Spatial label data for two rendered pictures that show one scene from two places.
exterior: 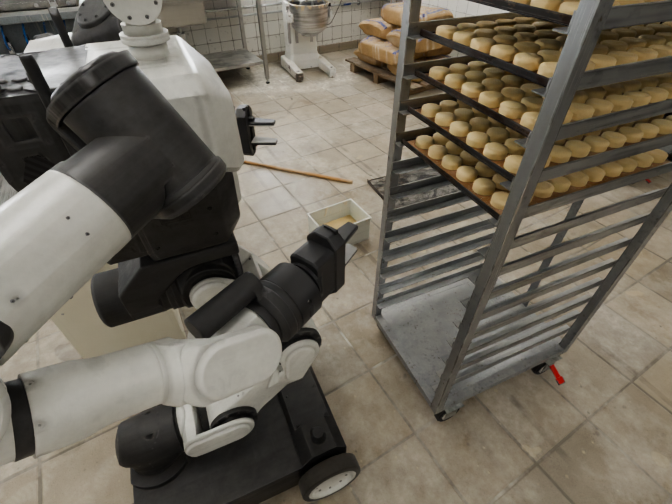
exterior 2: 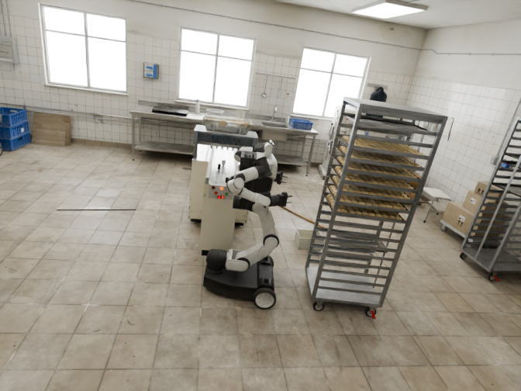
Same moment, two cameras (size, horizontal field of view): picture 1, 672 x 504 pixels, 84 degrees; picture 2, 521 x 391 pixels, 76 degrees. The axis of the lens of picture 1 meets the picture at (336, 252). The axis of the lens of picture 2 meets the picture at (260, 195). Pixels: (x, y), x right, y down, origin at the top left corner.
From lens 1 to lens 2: 2.04 m
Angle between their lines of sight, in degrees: 26
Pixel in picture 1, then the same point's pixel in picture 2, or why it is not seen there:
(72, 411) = (245, 192)
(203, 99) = (272, 165)
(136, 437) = (215, 252)
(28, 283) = (248, 176)
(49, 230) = (252, 172)
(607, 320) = (419, 316)
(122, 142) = (261, 166)
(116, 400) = (249, 194)
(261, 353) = (267, 201)
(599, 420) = (384, 337)
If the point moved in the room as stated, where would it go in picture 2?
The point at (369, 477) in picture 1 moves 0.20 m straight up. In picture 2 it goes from (278, 311) to (281, 292)
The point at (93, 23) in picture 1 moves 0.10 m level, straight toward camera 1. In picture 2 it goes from (258, 148) to (259, 151)
